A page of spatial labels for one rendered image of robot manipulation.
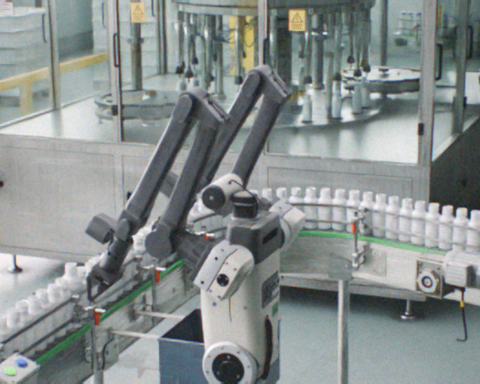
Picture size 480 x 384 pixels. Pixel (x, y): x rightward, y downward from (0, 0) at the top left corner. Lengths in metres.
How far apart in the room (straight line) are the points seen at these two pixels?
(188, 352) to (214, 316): 0.58
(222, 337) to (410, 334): 3.37
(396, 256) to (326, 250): 0.31
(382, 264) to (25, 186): 3.23
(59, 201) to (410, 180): 2.18
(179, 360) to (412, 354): 2.64
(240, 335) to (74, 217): 4.14
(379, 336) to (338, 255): 1.73
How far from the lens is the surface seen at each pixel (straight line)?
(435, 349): 6.44
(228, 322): 3.31
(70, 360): 3.83
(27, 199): 7.51
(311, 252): 4.92
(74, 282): 3.86
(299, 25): 6.60
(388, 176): 6.57
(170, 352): 3.91
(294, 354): 6.32
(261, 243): 3.25
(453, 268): 4.45
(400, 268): 4.78
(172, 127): 3.07
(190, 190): 3.09
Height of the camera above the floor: 2.35
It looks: 16 degrees down
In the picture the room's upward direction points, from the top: 1 degrees counter-clockwise
